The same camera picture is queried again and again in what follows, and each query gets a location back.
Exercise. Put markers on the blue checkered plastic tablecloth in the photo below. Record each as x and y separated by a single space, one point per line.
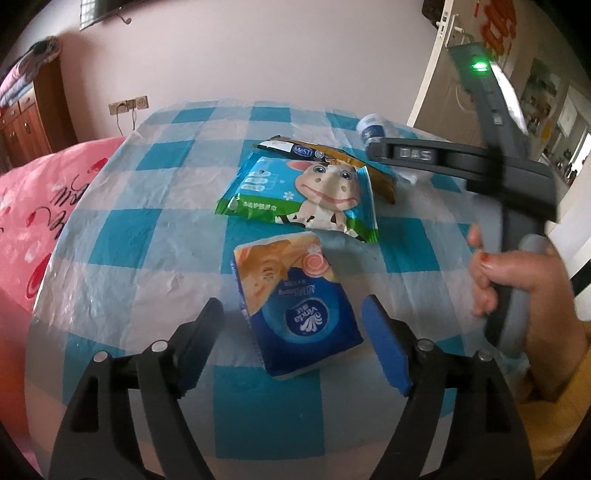
143 251

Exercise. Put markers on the wall power outlet strip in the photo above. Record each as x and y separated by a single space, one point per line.
124 106

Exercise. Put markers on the plastic bottle blue cap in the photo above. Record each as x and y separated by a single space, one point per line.
374 127

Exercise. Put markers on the white bedroom door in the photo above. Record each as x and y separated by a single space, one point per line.
442 106

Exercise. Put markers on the red door decoration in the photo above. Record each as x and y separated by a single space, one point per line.
497 21

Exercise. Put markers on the green cow wipes pack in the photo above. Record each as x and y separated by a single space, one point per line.
312 194

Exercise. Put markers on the folded clothes pile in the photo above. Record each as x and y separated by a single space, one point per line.
27 67

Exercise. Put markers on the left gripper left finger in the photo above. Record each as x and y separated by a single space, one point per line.
124 420

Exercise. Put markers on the gold black candy wrapper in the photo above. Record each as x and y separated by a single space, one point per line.
383 181

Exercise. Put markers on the brown wooden cabinet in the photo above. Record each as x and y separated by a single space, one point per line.
39 122

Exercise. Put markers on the wall mounted black television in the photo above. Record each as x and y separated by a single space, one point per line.
92 12

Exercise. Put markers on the pink heart bed blanket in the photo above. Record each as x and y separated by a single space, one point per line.
36 202

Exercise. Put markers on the blue tissue pack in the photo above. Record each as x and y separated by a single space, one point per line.
294 303

